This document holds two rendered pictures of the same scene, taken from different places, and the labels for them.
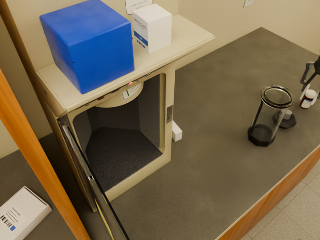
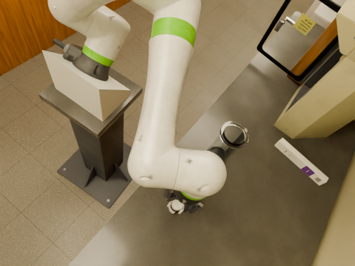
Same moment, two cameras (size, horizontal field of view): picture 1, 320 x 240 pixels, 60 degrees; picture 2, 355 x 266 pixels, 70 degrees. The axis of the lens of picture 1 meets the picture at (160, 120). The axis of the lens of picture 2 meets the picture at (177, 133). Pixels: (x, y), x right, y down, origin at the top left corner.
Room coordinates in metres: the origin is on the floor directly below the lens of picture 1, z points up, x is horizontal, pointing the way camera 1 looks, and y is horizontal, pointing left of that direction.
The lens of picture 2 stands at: (1.02, -0.85, 1.92)
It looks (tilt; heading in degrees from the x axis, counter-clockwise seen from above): 60 degrees down; 146
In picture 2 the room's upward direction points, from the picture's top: 22 degrees clockwise
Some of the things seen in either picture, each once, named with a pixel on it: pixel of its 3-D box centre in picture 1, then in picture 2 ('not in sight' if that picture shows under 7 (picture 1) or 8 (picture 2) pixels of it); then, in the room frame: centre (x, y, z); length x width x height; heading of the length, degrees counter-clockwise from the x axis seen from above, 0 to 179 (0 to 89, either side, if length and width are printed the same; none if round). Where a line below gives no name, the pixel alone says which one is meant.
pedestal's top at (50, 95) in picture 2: not in sight; (93, 93); (0.27, -0.87, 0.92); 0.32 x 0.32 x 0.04; 43
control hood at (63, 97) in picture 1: (134, 73); (354, 15); (0.43, 0.05, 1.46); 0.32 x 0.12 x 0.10; 128
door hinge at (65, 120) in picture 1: (82, 170); (326, 57); (0.38, 0.20, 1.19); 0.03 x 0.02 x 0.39; 128
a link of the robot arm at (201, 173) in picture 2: not in sight; (198, 174); (0.86, -0.64, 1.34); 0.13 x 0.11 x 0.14; 70
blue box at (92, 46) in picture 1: (89, 45); not in sight; (0.38, 0.11, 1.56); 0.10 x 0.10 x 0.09; 38
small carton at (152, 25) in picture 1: (152, 28); not in sight; (0.46, 0.01, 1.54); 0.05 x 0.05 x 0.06; 35
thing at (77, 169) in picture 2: not in sight; (100, 139); (0.27, -0.87, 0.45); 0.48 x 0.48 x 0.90; 43
